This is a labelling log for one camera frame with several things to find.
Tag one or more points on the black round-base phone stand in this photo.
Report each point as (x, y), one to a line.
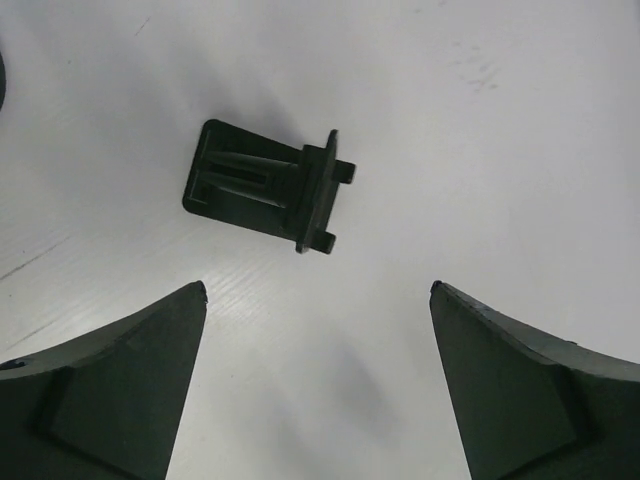
(3, 81)

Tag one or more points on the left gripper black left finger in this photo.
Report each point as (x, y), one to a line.
(106, 404)

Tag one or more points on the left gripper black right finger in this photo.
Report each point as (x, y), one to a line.
(530, 405)

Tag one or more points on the black folding phone stand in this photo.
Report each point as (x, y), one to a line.
(241, 178)

